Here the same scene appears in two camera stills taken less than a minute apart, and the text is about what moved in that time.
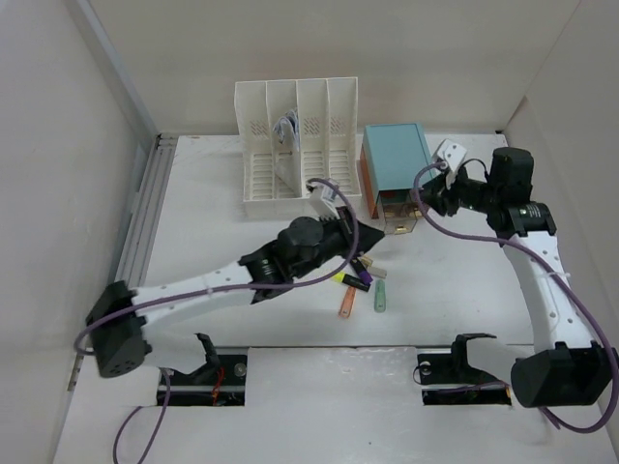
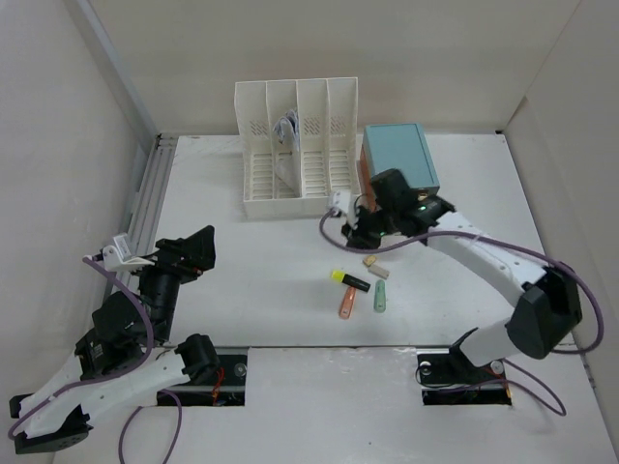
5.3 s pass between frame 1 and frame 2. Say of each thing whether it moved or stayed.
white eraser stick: stayed
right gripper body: moved
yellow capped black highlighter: stayed
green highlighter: stayed
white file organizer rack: stayed
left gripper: moved
